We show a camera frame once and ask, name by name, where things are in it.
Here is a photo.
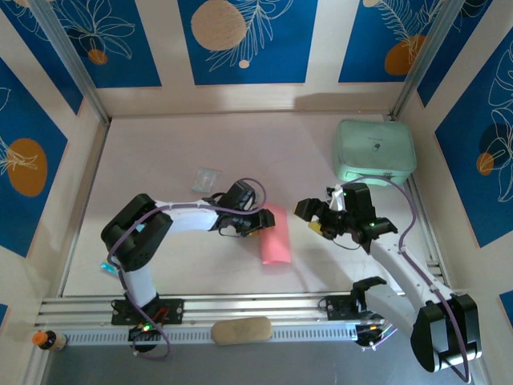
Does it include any pink cloth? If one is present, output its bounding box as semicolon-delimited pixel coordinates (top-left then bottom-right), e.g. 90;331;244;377
259;203;292;266

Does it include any small clear plastic packet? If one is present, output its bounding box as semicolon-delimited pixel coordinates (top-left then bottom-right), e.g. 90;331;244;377
190;167;224;193

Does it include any mint green zip pouch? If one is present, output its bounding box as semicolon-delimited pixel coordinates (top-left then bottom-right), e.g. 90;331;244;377
332;119;418;188

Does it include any beige oval block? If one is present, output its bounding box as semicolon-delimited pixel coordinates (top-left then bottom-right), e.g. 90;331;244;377
211;316;273;346

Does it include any small bottle with orange cap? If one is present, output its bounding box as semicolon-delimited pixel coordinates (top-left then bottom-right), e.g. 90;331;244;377
31;329;68;353

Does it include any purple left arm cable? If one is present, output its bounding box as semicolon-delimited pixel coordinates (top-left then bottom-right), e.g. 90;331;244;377
107;177;269;360

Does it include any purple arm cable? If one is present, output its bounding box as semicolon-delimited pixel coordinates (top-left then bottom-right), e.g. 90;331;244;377
340;175;472;384
107;177;269;360

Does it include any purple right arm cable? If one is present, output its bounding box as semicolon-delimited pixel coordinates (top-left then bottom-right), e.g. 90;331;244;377
340;175;472;384

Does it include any aluminium mounting rail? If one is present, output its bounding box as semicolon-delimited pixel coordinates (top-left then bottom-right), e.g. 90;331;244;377
34;290;478;329

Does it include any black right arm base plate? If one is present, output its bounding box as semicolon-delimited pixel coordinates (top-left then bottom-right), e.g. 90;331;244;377
325;294;386;322

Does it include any slotted grey cable duct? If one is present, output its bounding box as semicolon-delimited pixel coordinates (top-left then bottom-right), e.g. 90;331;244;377
59;322;402;347

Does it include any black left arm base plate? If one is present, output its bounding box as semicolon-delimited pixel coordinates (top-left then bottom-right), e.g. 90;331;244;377
111;297;185;326

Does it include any aluminium frame post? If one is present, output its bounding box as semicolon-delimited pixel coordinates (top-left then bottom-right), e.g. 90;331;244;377
390;0;462;120
30;0;112;124

